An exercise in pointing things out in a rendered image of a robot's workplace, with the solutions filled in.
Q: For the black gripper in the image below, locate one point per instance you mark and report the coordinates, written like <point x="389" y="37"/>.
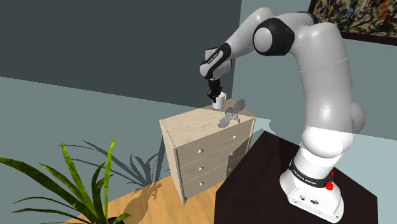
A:
<point x="214" y="85"/>

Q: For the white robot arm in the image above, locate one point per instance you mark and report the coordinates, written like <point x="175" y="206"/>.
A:
<point x="325" y="93"/>

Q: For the white cup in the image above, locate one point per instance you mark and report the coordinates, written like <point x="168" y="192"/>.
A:
<point x="219" y="103"/>

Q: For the grey bird figure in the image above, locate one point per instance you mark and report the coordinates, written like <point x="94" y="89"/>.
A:
<point x="231" y="114"/>

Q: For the beige chest of drawers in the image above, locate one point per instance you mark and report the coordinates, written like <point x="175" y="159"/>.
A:
<point x="192" y="130"/>

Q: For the dark robot stand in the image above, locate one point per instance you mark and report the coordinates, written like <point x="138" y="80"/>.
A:
<point x="257" y="186"/>

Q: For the green leafy plant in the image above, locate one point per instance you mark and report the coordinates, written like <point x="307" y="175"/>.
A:
<point x="90" y="192"/>

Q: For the framed abstract wall picture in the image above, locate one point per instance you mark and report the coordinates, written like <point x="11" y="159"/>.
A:
<point x="356" y="17"/>

